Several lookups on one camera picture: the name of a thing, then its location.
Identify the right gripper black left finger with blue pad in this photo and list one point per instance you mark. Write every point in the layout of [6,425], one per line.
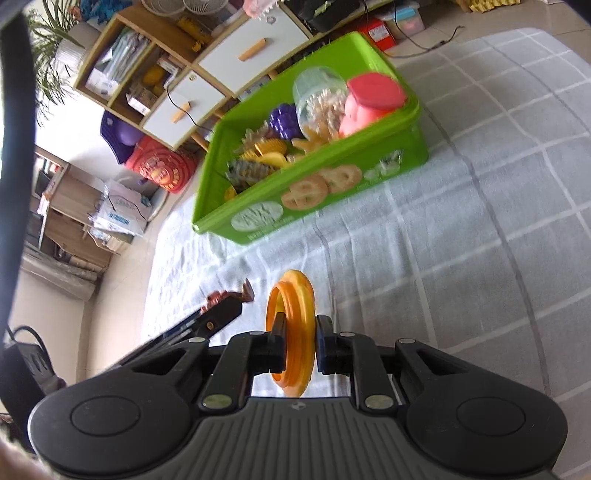
[236,364]

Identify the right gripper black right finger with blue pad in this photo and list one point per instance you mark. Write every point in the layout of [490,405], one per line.
[357,357]

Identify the brown toy crab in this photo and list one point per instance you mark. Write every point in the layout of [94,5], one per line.
[245,295]

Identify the yellow toy corn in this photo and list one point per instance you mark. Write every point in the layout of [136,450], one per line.
[270,145]

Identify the purple toy grapes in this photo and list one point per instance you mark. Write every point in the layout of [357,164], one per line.
[283,120]

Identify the pink jar red lid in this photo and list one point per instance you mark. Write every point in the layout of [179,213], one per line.
[371,96]

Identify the clear cotton swab jar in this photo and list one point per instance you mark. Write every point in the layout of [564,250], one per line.
[319,98]

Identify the yellow toy plate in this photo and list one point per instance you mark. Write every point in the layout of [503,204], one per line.
[243,173]

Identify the tan toy hand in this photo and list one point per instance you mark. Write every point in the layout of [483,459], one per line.
[306,146]

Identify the grey checked floor mat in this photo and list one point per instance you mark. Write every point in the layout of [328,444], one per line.
[483,252]

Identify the white paper bag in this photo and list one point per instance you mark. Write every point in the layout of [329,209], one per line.
[121,214]

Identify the green plastic storage box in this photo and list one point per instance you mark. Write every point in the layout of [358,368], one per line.
[390,147]

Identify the purple bag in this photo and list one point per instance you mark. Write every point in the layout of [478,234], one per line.
[120,136]

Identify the wooden cabinet white drawers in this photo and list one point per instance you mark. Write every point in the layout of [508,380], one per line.
[168,76]

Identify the red cardboard box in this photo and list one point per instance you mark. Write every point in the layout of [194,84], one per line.
[377,32]

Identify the black handbag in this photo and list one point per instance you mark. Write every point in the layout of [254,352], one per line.
[322,15]

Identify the clear plastic storage bin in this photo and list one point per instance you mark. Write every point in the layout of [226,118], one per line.
[403,21]

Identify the pink fringed cloth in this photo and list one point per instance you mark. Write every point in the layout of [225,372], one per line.
[258,8]

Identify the white round fan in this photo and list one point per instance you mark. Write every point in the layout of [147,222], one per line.
[205,7]

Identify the white fan grille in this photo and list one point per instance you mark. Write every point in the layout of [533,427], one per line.
[164,8]

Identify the blue plush toy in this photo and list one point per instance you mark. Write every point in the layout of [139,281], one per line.
[101,10]

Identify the yellow egg tray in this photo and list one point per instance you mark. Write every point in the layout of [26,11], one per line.
[483,6]

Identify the potted green plant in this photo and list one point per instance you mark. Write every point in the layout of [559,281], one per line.
[50,25]

